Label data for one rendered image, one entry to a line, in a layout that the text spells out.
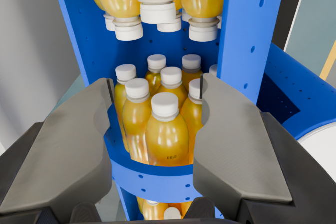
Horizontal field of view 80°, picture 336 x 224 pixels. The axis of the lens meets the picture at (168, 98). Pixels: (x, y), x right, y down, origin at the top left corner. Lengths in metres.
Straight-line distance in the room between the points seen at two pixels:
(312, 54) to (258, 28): 1.64
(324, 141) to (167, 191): 0.46
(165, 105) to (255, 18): 0.15
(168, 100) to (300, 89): 0.52
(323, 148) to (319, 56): 1.27
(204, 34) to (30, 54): 0.40
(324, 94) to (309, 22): 1.06
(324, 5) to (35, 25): 1.61
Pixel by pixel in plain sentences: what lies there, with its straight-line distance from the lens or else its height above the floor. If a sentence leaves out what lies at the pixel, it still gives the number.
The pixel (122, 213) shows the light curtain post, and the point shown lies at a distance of 1.44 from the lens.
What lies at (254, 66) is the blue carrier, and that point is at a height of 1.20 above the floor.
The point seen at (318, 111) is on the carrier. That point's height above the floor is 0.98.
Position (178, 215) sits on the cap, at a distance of 0.54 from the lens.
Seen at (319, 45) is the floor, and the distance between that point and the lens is 1.84.
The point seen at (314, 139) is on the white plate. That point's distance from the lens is 0.64.
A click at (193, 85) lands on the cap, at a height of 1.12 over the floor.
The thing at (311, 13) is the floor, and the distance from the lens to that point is 1.72.
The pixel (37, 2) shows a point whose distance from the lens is 0.61.
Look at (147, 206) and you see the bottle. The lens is 0.58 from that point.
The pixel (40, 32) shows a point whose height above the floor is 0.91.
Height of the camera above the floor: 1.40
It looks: 57 degrees down
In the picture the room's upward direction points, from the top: 179 degrees clockwise
